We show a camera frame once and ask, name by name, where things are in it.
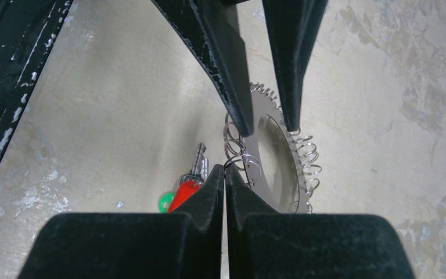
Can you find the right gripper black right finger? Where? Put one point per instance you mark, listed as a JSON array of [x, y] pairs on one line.
[[263, 243]]

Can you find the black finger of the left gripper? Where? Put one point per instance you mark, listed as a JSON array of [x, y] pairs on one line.
[[292, 27], [204, 27]]

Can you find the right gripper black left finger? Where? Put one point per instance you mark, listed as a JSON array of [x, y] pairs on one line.
[[185, 243]]

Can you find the keys with red green tags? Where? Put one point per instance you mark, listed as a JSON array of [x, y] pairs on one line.
[[188, 184]]

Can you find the silver disc with keyrings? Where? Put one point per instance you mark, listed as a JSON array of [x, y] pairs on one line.
[[278, 165]]

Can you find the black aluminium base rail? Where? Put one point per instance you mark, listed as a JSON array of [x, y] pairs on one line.
[[28, 31]]

